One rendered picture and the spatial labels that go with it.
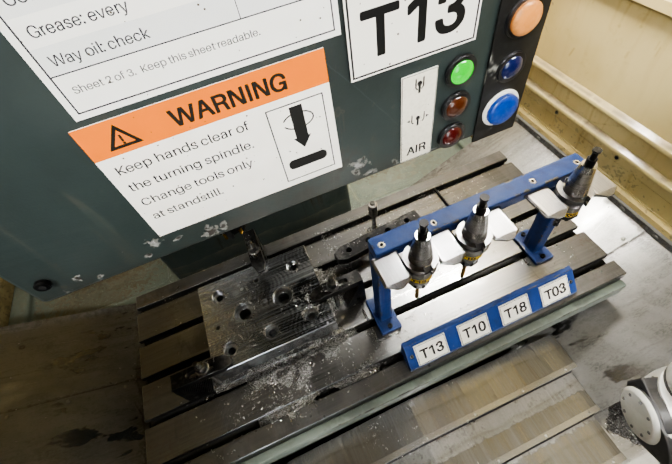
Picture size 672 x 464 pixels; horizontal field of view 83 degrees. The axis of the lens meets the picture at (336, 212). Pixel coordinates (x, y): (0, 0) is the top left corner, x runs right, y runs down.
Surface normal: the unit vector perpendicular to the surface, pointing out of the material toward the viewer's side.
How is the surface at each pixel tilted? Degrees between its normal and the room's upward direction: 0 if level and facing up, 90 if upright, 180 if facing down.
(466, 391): 8
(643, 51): 90
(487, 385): 8
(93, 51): 90
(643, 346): 24
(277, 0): 90
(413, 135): 90
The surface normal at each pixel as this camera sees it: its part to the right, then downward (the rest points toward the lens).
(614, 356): -0.49, -0.40
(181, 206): 0.37, 0.70
